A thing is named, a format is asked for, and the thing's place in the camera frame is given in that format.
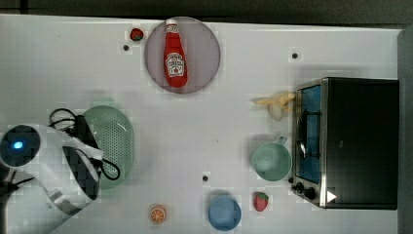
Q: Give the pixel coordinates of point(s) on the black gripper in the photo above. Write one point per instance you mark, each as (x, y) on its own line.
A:
(82, 131)

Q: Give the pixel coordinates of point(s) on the green perforated strainer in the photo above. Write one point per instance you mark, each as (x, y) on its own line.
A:
(114, 135)

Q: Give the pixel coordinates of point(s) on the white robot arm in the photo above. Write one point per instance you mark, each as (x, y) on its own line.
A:
(65, 164)

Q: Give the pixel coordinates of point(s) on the small red strawberry toy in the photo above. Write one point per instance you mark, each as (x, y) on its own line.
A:
(136, 34)

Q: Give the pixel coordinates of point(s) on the red ketchup bottle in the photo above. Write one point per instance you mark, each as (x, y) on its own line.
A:
(175, 65)

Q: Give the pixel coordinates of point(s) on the orange slice toy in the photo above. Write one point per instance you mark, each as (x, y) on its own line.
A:
(158, 214)

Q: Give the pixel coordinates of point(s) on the grey round plate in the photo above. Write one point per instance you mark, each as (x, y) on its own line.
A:
(201, 50)

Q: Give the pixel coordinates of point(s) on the blue cup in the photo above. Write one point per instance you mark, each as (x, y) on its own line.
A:
(224, 213)

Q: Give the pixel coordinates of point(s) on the large red strawberry toy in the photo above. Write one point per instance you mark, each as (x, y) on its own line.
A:
(260, 201)

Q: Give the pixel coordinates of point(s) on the green mug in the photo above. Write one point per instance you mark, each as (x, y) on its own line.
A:
(271, 160)

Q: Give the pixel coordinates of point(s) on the peeled banana toy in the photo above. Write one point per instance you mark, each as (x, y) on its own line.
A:
(278, 105)

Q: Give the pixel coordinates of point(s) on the black toaster oven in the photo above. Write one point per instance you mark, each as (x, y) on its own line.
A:
(345, 143)

